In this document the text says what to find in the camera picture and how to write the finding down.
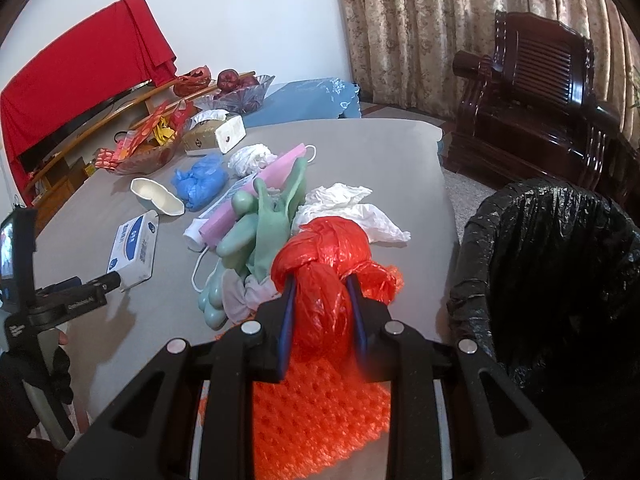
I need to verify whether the black television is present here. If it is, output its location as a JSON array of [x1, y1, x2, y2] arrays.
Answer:
[[10, 80, 156, 171]]

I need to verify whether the small red plastic bag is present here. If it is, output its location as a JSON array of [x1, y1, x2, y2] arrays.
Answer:
[[173, 65, 212, 97]]

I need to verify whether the beige patterned curtain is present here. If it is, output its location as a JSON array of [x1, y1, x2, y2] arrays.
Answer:
[[332, 0, 640, 126]]

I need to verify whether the red cloth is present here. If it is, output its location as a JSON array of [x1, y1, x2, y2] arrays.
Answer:
[[0, 0, 178, 188]]

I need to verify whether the white crumpled cloth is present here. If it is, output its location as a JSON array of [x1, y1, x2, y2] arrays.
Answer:
[[222, 270, 278, 326]]

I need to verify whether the black lined trash bin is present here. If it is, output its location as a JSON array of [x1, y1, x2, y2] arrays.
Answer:
[[446, 179, 640, 480]]

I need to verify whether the white plastic tray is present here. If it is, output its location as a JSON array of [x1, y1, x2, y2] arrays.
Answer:
[[130, 176, 186, 217]]

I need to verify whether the glass snack bowl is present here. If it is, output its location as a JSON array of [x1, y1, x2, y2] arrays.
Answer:
[[112, 125, 187, 176]]

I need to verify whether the glass fruit bowl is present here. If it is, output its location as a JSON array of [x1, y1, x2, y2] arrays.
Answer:
[[195, 74, 276, 116]]

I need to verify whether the white knotted plastic bag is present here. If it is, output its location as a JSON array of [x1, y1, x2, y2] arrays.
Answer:
[[228, 143, 278, 177]]

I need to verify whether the white blue tissue packet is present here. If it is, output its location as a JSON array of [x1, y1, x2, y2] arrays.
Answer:
[[106, 210, 161, 291]]

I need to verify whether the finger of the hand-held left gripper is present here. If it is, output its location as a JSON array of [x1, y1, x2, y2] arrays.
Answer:
[[35, 276, 84, 297], [61, 270, 124, 311]]

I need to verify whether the white crumpled plastic bag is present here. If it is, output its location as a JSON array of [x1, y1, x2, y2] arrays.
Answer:
[[291, 182, 412, 246]]

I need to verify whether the wooden television stand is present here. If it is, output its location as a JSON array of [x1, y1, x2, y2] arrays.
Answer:
[[20, 72, 216, 223]]

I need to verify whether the blue plastic bag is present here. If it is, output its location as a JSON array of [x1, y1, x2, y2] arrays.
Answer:
[[171, 154, 230, 211]]

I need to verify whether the dark wooden armchair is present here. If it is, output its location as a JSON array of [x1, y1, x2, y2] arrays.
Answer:
[[442, 9, 640, 206]]

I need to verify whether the orange foam net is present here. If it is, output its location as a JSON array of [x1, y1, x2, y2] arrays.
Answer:
[[197, 327, 396, 480]]

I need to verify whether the gold tissue pack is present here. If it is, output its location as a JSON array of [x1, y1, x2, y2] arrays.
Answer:
[[181, 110, 246, 156]]

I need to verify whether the person's left hand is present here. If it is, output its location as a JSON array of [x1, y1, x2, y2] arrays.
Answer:
[[50, 331, 72, 404]]

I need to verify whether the light green rubber glove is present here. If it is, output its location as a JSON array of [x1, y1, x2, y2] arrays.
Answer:
[[196, 190, 261, 331]]

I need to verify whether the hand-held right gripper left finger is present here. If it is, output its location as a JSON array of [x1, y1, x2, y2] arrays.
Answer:
[[57, 279, 301, 480]]

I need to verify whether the glass bowl of snacks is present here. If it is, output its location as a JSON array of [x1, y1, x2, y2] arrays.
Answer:
[[95, 99, 197, 171]]

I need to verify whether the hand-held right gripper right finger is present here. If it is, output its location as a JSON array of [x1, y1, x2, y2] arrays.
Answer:
[[345, 274, 588, 480]]

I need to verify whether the pink face mask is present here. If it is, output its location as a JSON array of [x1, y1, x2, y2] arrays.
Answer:
[[192, 142, 319, 306]]

